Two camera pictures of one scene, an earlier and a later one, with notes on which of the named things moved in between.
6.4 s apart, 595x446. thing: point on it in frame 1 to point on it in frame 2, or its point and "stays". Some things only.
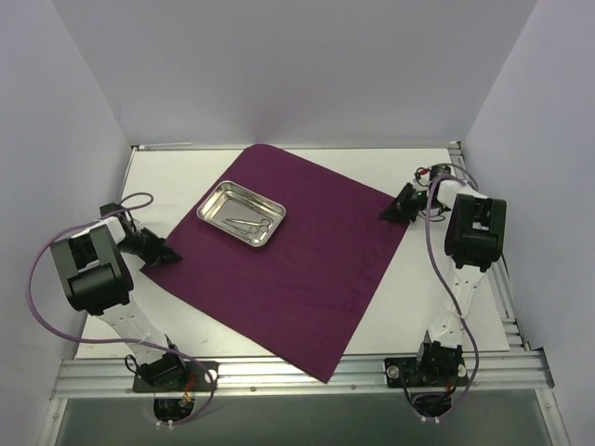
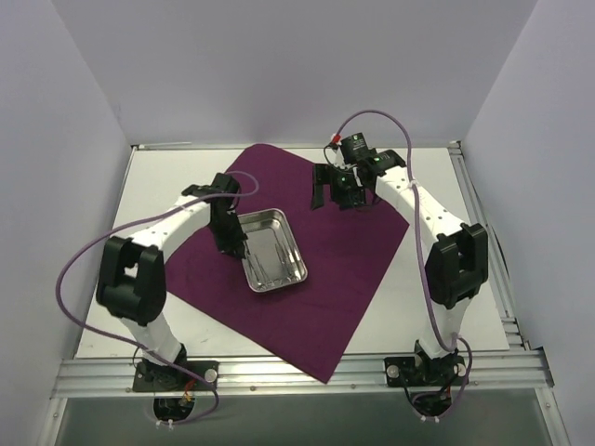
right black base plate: (406, 372) stays
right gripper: (403, 205) to (328, 184)
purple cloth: (303, 293) stays
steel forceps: (247, 233) to (288, 260)
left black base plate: (196, 379) stays
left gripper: (154, 246) to (231, 236)
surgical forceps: (262, 224) to (262, 279)
